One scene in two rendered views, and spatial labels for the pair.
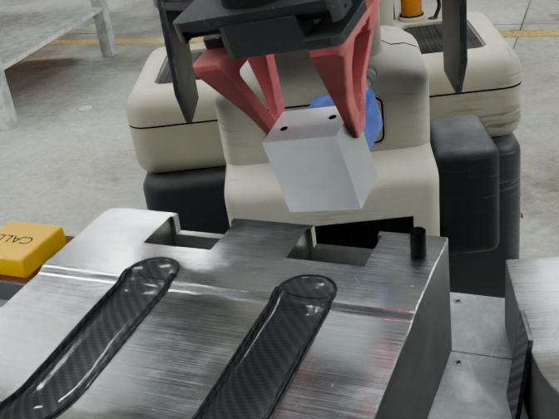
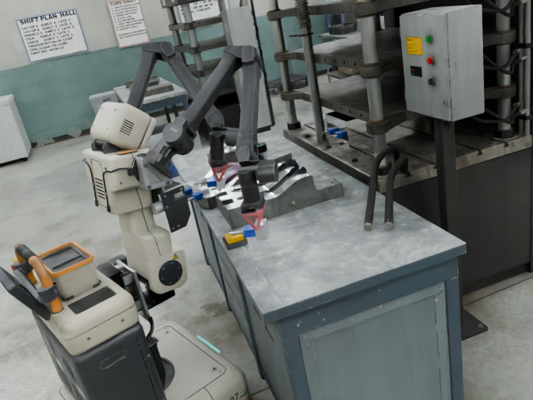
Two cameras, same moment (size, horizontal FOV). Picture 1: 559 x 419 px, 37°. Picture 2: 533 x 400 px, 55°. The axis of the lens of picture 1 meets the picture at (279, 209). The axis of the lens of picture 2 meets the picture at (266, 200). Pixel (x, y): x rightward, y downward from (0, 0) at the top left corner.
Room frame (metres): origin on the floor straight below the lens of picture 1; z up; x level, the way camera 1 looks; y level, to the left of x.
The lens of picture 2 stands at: (1.66, 1.67, 1.65)
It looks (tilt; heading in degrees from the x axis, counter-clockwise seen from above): 22 degrees down; 230
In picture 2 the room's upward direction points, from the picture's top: 11 degrees counter-clockwise
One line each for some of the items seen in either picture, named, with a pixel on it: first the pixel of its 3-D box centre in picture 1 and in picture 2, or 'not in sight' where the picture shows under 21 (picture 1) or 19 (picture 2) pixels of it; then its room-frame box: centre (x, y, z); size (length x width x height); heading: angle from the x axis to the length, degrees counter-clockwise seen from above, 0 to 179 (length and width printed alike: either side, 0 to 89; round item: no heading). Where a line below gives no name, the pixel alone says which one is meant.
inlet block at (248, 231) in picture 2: not in sight; (247, 231); (0.73, 0.43, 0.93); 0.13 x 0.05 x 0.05; 128
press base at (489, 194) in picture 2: not in sight; (392, 198); (-0.75, -0.03, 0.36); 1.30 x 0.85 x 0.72; 64
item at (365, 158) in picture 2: not in sight; (386, 135); (-0.75, -0.03, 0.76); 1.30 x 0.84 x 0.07; 64
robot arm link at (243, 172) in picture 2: not in sight; (248, 176); (0.70, 0.46, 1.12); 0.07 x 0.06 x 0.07; 126
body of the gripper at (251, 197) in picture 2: not in sight; (251, 194); (0.71, 0.46, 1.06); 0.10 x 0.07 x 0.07; 37
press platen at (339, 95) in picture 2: not in sight; (385, 102); (-0.75, -0.01, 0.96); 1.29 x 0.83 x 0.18; 64
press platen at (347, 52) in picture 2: not in sight; (381, 59); (-0.75, -0.01, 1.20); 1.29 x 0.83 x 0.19; 64
